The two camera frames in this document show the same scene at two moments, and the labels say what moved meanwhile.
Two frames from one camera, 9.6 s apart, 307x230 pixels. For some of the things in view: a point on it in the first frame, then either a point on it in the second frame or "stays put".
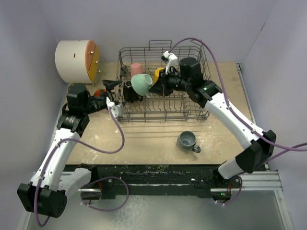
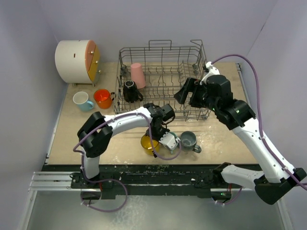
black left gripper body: x=96 y=103 -> x=158 y=132
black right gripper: x=161 y=86 -> x=192 y=85
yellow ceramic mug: x=156 y=73 -> x=146 y=143
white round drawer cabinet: x=77 y=62 stays put
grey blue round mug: x=186 y=140 stays put
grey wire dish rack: x=155 y=83 stays put
